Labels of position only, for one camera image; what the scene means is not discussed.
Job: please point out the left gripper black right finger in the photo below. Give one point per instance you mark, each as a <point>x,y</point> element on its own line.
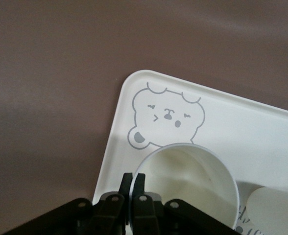
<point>144,215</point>

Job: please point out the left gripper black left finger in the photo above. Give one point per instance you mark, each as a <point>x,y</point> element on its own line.
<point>109,215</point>

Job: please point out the white plastic cup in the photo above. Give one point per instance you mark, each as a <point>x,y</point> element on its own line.
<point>188,181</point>
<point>269,203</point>

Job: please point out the white bear print tray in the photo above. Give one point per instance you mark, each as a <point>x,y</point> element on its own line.
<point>232,127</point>

